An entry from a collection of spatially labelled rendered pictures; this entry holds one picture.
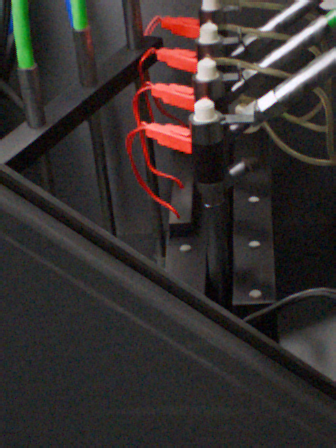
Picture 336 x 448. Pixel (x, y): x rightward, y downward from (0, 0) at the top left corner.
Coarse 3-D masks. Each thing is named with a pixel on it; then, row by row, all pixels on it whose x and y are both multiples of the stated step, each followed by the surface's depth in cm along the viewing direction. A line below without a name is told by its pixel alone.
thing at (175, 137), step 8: (152, 128) 105; (160, 128) 104; (168, 128) 104; (176, 128) 103; (184, 128) 103; (152, 136) 105; (160, 136) 104; (168, 136) 103; (176, 136) 103; (184, 136) 102; (168, 144) 104; (176, 144) 103; (184, 144) 102
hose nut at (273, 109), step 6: (264, 96) 99; (270, 96) 99; (264, 102) 99; (270, 102) 98; (276, 102) 98; (264, 108) 99; (270, 108) 98; (276, 108) 98; (282, 108) 98; (270, 114) 99; (276, 114) 99
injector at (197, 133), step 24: (192, 120) 100; (216, 120) 99; (192, 144) 101; (216, 144) 100; (216, 168) 101; (240, 168) 102; (216, 192) 103; (216, 216) 104; (216, 240) 106; (216, 264) 107; (216, 288) 109
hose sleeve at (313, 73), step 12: (324, 60) 96; (300, 72) 98; (312, 72) 97; (324, 72) 97; (288, 84) 98; (300, 84) 97; (312, 84) 97; (276, 96) 98; (288, 96) 98; (300, 96) 98
